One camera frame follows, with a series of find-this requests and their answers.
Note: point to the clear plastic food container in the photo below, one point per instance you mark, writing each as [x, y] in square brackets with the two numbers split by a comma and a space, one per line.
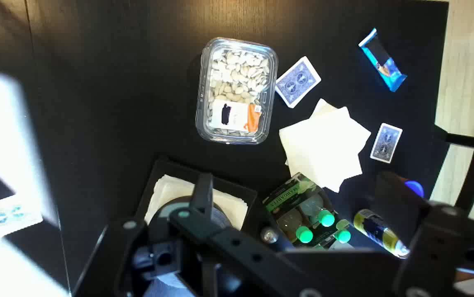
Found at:
[234, 92]

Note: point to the blue playing card far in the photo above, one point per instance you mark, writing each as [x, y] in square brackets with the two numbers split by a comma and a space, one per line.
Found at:
[385, 143]

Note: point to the blue playing card near container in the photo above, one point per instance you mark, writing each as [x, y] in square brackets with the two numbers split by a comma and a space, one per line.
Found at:
[297, 82]

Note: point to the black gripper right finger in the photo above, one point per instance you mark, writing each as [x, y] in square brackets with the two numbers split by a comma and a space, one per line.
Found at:
[439, 240]

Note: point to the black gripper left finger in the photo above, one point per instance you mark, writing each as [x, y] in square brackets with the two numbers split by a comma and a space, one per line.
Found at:
[259, 265]

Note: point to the white paper napkin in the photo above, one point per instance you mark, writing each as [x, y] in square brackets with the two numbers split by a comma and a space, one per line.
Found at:
[325, 146]

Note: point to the yellow label bottle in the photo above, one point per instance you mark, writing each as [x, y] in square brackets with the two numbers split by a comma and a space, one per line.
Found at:
[370, 225]

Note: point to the black tray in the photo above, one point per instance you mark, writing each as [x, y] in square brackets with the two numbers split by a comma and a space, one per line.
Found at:
[150, 260]

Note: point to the white wall outlet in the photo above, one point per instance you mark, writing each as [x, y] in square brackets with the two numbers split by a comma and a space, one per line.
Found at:
[16, 214]

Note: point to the green capped bottle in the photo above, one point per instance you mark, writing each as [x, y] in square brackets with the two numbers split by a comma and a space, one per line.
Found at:
[325, 219]
[343, 237]
[304, 235]

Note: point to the white foam pad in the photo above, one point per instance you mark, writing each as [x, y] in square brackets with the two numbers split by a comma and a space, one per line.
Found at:
[168, 189]

